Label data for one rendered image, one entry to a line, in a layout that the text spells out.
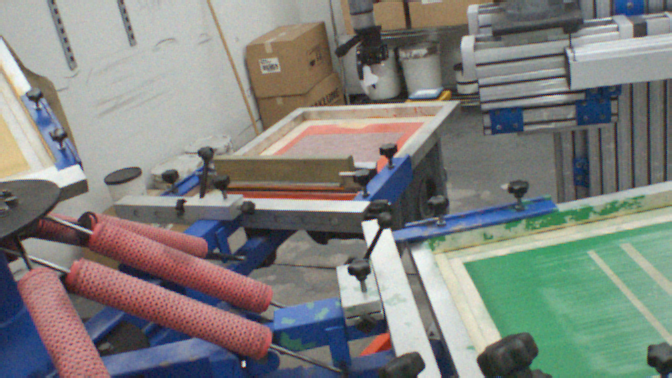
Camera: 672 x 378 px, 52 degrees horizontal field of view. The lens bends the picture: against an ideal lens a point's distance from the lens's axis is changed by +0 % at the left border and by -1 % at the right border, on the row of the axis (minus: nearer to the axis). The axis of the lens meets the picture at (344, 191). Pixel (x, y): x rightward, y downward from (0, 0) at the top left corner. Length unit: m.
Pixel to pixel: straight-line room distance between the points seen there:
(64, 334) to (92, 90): 3.19
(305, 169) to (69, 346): 0.94
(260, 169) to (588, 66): 0.85
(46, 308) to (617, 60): 1.36
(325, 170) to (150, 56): 2.82
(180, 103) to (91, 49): 0.77
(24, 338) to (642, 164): 1.73
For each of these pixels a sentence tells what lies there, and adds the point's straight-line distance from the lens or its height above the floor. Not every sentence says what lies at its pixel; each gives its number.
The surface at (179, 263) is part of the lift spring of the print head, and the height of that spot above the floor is 1.15.
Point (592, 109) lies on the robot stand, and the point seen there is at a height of 0.99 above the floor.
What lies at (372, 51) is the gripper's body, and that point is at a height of 1.18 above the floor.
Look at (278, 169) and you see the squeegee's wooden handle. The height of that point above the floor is 1.03.
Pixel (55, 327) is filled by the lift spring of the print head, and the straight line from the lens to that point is 0.93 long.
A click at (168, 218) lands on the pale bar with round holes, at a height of 1.01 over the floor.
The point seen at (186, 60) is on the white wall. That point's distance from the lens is 4.65.
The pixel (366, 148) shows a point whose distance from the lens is 2.00.
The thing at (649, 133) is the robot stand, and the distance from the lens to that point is 2.20.
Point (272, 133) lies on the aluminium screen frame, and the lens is 2.20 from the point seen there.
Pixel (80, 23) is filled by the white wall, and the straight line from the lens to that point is 4.04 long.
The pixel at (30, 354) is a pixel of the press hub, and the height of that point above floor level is 1.10.
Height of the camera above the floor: 1.62
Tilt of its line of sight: 23 degrees down
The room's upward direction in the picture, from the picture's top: 11 degrees counter-clockwise
